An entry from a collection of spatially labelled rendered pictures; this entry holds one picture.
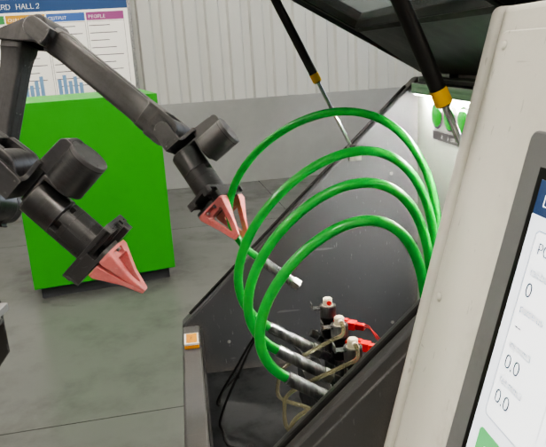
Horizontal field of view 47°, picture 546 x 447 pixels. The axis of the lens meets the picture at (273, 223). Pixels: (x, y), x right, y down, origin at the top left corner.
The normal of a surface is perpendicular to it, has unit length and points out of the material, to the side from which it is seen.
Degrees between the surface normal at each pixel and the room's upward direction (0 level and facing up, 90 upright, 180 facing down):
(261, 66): 90
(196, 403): 0
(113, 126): 90
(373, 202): 90
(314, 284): 90
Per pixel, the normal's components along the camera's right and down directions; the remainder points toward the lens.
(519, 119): -0.97, -0.14
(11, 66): -0.29, 0.01
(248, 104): 0.20, 0.25
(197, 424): -0.06, -0.96
